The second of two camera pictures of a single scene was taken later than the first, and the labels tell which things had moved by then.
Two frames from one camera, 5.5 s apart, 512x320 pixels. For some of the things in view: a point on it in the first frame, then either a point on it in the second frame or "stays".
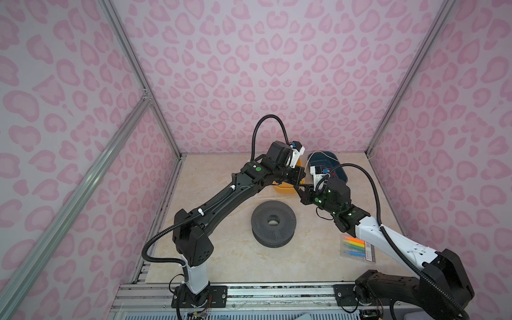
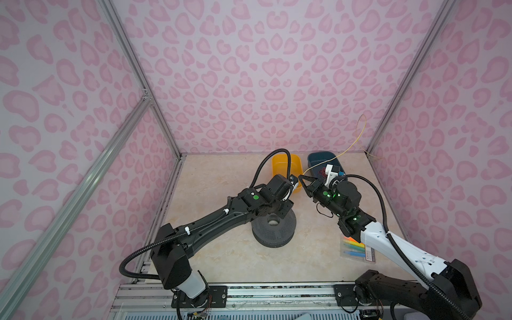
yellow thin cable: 295,193 to 343,153
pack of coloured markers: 353,248 stays
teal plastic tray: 328,160 stays
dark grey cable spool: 273,223 stays
